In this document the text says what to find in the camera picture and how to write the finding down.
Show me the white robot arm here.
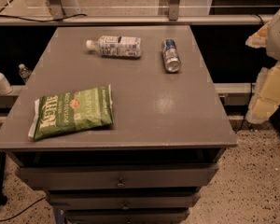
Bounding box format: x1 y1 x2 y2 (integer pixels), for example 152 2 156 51
245 9 280 124

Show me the black cable on rail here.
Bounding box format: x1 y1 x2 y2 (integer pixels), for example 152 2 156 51
0 8 88 23

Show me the small clear water bottle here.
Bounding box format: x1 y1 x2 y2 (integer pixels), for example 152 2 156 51
19 63 32 83

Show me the black floor cable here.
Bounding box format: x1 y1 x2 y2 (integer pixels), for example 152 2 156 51
0 196 47 223

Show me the metal rail bracket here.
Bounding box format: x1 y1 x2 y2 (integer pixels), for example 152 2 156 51
168 0 180 21

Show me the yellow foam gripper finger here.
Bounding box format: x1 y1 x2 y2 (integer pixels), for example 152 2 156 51
245 22 269 49
245 62 280 124

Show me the grey drawer cabinet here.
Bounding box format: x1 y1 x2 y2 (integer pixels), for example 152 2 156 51
0 26 237 224

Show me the green potato chip bag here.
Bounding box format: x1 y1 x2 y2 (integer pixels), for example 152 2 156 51
28 85 113 140

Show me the blue silver soda can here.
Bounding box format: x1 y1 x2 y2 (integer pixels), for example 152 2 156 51
161 39 181 73

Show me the clear plastic bottle blue label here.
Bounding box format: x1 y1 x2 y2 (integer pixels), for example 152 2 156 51
86 35 141 58

